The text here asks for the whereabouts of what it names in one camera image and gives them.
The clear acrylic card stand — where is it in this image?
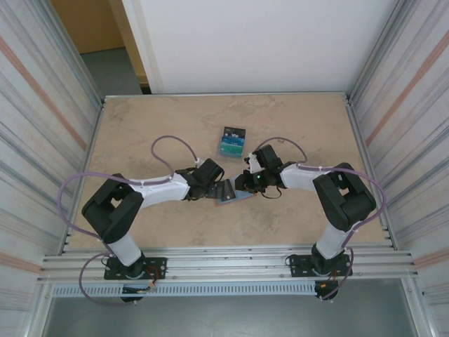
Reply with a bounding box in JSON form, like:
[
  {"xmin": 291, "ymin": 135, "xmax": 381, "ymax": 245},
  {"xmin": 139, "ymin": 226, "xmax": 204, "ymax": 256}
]
[{"xmin": 215, "ymin": 126, "xmax": 248, "ymax": 164}]

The teal credit card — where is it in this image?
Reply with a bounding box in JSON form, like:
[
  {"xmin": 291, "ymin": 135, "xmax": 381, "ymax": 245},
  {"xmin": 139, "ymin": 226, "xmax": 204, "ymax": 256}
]
[{"xmin": 217, "ymin": 144, "xmax": 245, "ymax": 159}]

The black credit card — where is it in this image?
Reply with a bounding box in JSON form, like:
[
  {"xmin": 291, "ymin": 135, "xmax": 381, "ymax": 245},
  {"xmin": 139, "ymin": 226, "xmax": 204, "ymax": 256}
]
[{"xmin": 222, "ymin": 126, "xmax": 247, "ymax": 140}]

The black base connector block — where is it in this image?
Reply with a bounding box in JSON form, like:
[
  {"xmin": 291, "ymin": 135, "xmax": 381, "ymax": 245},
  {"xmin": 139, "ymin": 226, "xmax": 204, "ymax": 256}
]
[
  {"xmin": 314, "ymin": 279, "xmax": 340, "ymax": 302},
  {"xmin": 119, "ymin": 284, "xmax": 157, "ymax": 303}
]

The wooden door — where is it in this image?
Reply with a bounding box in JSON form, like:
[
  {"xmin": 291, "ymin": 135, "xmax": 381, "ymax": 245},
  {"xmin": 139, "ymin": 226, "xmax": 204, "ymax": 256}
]
[{"xmin": 51, "ymin": 0, "xmax": 150, "ymax": 87}]

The thin black cable loop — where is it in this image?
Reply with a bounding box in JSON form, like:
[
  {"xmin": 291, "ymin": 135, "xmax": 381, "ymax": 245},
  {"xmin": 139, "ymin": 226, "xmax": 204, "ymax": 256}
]
[{"xmin": 261, "ymin": 185, "xmax": 281, "ymax": 201}]

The aluminium rail frame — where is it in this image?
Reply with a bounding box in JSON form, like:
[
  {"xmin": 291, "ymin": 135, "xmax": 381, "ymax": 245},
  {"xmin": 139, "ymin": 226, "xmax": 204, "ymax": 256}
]
[{"xmin": 41, "ymin": 245, "xmax": 420, "ymax": 282}]

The grey slotted cable duct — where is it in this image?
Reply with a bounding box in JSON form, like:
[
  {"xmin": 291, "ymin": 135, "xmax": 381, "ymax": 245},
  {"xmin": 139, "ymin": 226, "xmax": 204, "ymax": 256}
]
[{"xmin": 51, "ymin": 282, "xmax": 316, "ymax": 298}]

